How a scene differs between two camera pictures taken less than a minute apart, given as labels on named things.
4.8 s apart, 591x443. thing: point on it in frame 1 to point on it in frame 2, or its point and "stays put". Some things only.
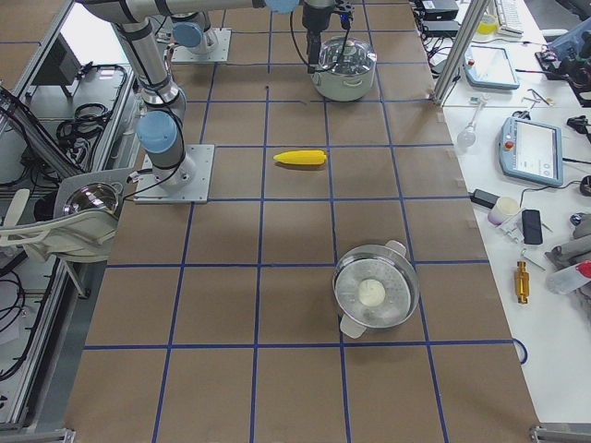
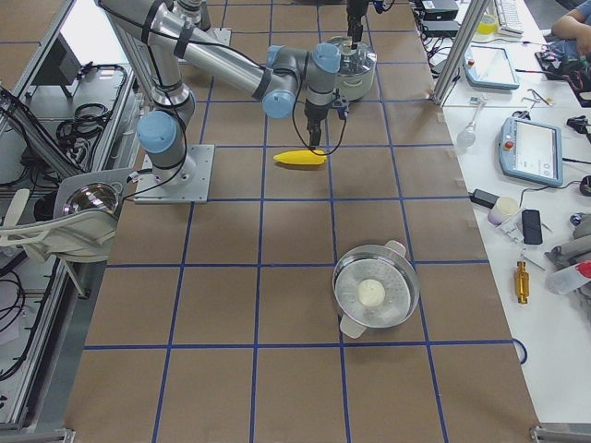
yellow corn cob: (302, 156) stays put
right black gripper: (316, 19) to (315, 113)
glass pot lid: (347, 55) stays put
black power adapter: (483, 197) stays put
